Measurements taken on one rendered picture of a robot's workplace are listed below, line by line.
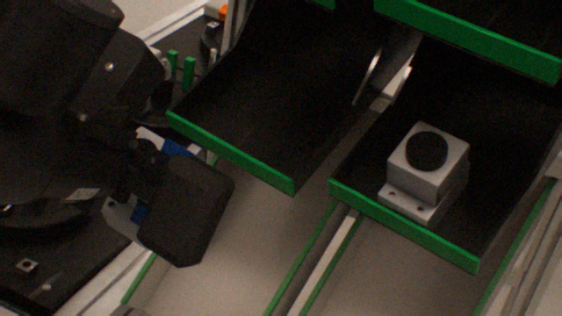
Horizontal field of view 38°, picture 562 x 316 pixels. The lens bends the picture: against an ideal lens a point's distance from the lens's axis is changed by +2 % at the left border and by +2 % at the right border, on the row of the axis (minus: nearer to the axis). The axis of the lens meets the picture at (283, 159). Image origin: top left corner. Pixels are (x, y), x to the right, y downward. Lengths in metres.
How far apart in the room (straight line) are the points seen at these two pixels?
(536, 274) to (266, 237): 0.25
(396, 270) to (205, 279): 0.18
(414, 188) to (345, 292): 0.19
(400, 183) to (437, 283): 0.17
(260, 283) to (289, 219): 0.07
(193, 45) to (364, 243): 0.64
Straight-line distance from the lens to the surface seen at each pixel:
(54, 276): 0.87
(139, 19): 1.64
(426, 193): 0.59
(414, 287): 0.75
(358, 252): 0.76
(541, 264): 0.75
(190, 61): 1.12
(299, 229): 0.76
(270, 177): 0.63
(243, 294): 0.77
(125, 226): 0.59
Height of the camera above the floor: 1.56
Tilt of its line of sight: 34 degrees down
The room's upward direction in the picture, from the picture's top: 11 degrees clockwise
